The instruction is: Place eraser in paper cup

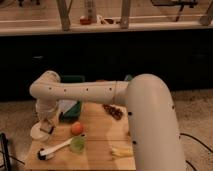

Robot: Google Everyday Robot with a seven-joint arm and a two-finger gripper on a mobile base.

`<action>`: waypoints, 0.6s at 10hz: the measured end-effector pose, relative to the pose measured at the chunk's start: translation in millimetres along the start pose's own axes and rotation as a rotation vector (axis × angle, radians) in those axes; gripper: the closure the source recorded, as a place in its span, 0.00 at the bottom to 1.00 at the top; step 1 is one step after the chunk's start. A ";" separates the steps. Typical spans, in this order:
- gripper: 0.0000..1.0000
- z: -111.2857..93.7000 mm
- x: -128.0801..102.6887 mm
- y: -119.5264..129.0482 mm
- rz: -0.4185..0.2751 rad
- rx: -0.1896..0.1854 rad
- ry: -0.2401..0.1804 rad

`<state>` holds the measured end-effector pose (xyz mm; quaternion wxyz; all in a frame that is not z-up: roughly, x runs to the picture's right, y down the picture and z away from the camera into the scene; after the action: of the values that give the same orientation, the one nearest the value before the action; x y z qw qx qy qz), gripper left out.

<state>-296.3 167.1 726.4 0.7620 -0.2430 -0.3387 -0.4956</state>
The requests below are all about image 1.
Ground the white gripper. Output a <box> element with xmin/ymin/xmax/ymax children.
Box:
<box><xmin>35</xmin><ymin>99</ymin><xmax>60</xmax><ymax>134</ymax></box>

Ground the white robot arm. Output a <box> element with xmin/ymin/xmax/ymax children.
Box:
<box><xmin>29</xmin><ymin>71</ymin><xmax>186</xmax><ymax>171</ymax></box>

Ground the green plastic cup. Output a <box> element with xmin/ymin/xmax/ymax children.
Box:
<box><xmin>70</xmin><ymin>136</ymin><xmax>85</xmax><ymax>153</ymax></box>

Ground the green box with white pad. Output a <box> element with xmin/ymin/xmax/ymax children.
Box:
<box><xmin>59</xmin><ymin>75</ymin><xmax>85</xmax><ymax>122</ymax></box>

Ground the orange ball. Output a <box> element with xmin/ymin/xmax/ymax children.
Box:
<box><xmin>71</xmin><ymin>122</ymin><xmax>84</xmax><ymax>135</ymax></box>

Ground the white brush with black head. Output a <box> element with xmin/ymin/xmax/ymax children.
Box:
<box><xmin>37</xmin><ymin>136</ymin><xmax>75</xmax><ymax>160</ymax></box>

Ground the black stand left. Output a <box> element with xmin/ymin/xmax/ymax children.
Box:
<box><xmin>0</xmin><ymin>133</ymin><xmax>12</xmax><ymax>171</ymax></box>

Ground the wooden board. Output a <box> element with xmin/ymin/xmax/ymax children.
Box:
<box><xmin>25</xmin><ymin>103</ymin><xmax>135</xmax><ymax>171</ymax></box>

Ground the brown grape cluster toy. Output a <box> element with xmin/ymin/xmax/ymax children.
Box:
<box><xmin>103</xmin><ymin>104</ymin><xmax>123</xmax><ymax>120</ymax></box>

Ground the yellow banana toy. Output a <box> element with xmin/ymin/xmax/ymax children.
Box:
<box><xmin>111</xmin><ymin>147</ymin><xmax>133</xmax><ymax>158</ymax></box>

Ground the red object on shelf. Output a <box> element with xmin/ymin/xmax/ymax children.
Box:
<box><xmin>80</xmin><ymin>16</ymin><xmax>92</xmax><ymax>25</ymax></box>

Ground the black cable right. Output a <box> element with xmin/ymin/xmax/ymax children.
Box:
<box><xmin>179</xmin><ymin>132</ymin><xmax>213</xmax><ymax>171</ymax></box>

